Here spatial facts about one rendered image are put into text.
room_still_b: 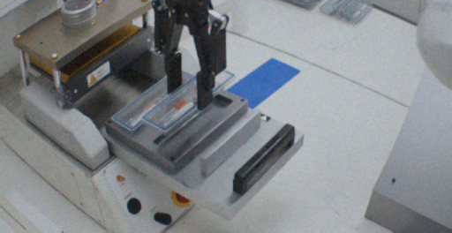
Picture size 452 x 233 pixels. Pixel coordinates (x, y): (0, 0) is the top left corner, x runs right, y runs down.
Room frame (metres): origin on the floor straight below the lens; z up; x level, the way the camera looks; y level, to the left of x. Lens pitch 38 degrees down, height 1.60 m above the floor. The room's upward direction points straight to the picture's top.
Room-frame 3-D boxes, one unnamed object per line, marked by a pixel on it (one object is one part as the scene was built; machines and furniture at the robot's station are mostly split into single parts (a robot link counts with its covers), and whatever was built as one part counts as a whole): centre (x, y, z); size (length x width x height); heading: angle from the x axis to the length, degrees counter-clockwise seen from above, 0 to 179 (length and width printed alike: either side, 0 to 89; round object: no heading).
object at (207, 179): (0.73, 0.05, 0.97); 0.30 x 0.22 x 0.08; 54
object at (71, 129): (0.76, 0.32, 0.96); 0.25 x 0.05 x 0.07; 54
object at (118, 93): (0.93, 0.32, 0.93); 0.46 x 0.35 x 0.01; 54
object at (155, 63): (0.98, 0.15, 0.96); 0.26 x 0.05 x 0.07; 54
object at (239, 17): (1.46, -0.04, 0.82); 0.05 x 0.05 x 0.14
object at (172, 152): (0.76, 0.09, 0.98); 0.20 x 0.17 x 0.03; 144
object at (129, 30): (0.92, 0.29, 1.07); 0.22 x 0.17 x 0.10; 144
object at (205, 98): (0.72, 0.03, 1.07); 0.03 x 0.01 x 0.07; 144
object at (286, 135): (0.65, -0.06, 0.99); 0.15 x 0.02 x 0.04; 144
